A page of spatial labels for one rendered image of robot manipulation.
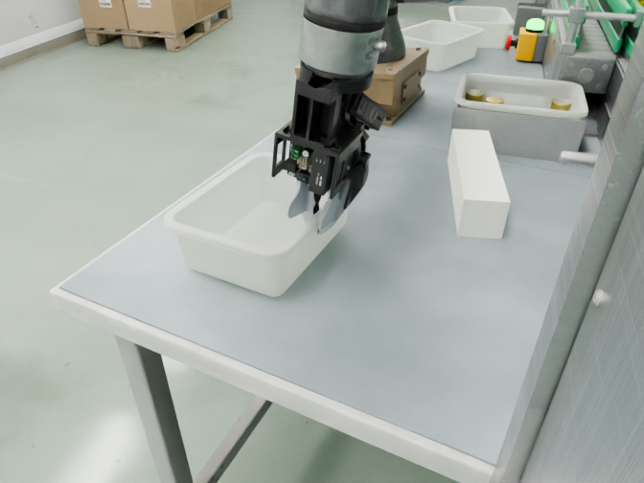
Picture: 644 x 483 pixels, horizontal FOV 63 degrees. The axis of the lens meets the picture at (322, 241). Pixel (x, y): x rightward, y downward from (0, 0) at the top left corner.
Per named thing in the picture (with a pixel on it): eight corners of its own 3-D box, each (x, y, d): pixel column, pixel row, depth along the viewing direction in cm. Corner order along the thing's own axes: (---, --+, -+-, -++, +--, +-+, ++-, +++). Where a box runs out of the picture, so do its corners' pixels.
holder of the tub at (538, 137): (608, 168, 92) (622, 126, 87) (448, 148, 99) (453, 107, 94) (597, 129, 105) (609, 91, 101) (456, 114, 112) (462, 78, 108)
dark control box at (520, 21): (539, 38, 162) (545, 9, 157) (512, 36, 164) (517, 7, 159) (539, 32, 169) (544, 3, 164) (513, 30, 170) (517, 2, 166)
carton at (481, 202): (457, 236, 75) (464, 198, 72) (447, 160, 94) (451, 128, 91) (501, 239, 74) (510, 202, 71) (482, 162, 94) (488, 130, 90)
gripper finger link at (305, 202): (273, 241, 62) (281, 175, 57) (296, 217, 67) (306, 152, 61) (297, 251, 62) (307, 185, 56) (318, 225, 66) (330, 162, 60)
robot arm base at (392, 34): (322, 61, 112) (319, 11, 107) (354, 46, 123) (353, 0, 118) (388, 66, 105) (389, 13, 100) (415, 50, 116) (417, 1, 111)
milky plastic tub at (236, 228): (166, 278, 67) (152, 220, 62) (262, 199, 83) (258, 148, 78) (284, 321, 60) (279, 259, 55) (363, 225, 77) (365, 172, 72)
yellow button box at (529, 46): (541, 64, 141) (548, 34, 136) (512, 61, 142) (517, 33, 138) (540, 57, 146) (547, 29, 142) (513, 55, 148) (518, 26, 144)
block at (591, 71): (607, 96, 103) (618, 59, 99) (554, 91, 105) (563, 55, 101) (604, 90, 105) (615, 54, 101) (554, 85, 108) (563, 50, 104)
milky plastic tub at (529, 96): (576, 162, 93) (590, 114, 88) (447, 146, 98) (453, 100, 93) (569, 125, 106) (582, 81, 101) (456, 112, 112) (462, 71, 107)
